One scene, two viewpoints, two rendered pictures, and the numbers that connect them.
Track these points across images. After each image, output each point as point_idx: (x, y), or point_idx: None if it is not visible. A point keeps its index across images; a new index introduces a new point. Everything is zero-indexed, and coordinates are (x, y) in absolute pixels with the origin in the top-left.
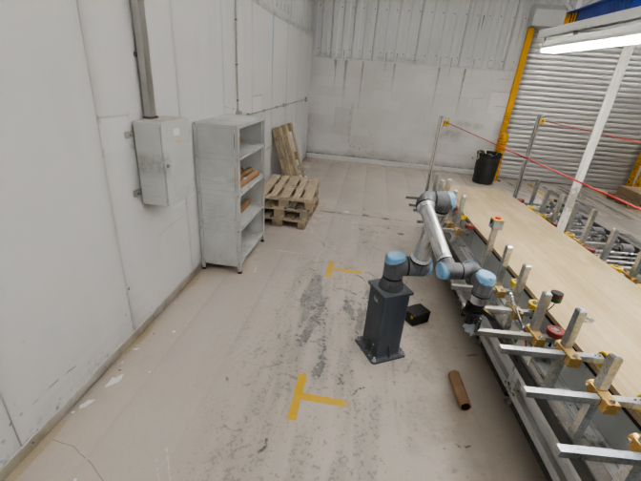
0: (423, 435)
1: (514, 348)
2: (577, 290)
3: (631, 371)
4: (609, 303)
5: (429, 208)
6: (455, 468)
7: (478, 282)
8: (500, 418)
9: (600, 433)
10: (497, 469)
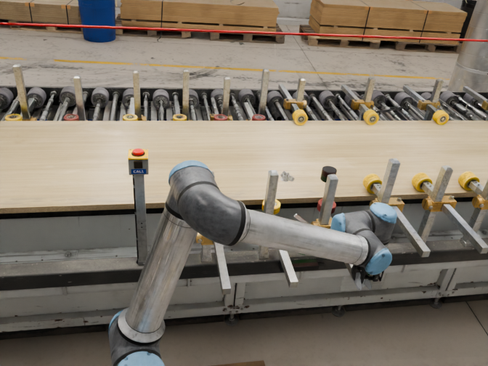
0: None
1: (421, 240)
2: (213, 163)
3: (364, 177)
4: (233, 149)
5: (260, 215)
6: None
7: (393, 224)
8: (259, 335)
9: None
10: (332, 353)
